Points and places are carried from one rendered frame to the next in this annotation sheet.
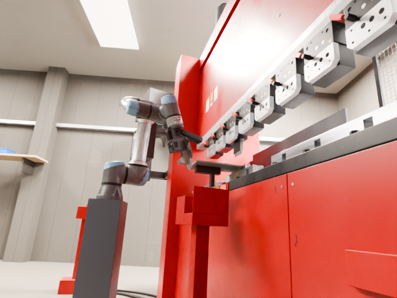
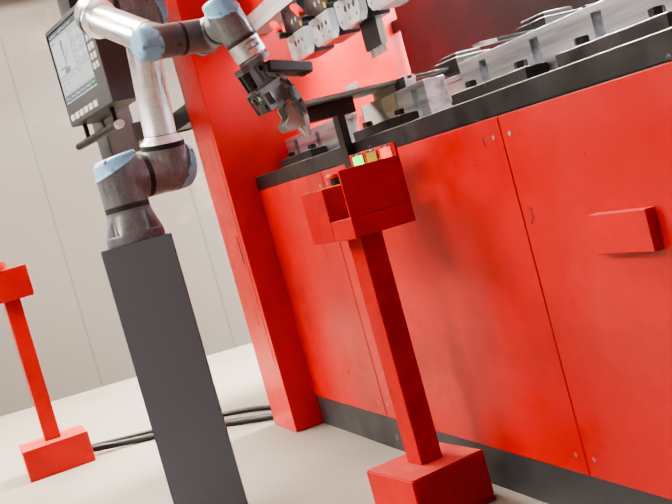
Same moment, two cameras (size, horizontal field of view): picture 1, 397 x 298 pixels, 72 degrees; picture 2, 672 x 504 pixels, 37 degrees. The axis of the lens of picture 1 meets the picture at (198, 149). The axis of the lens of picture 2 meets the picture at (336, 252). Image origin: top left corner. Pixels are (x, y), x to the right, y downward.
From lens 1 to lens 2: 106 cm
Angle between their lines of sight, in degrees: 21
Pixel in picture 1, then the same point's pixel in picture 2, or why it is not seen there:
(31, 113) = not seen: outside the picture
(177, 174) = (224, 117)
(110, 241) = (183, 318)
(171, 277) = (292, 351)
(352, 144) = (574, 78)
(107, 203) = (144, 248)
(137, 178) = (176, 176)
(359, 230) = (599, 188)
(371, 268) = (614, 229)
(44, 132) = not seen: outside the picture
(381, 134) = (601, 69)
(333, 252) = (578, 220)
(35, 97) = not seen: outside the picture
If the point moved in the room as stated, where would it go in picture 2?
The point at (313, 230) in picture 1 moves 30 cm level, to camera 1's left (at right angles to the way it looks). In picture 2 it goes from (551, 197) to (395, 241)
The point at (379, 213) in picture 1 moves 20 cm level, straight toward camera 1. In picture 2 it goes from (614, 166) to (588, 180)
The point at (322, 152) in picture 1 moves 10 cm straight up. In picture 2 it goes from (540, 86) to (526, 31)
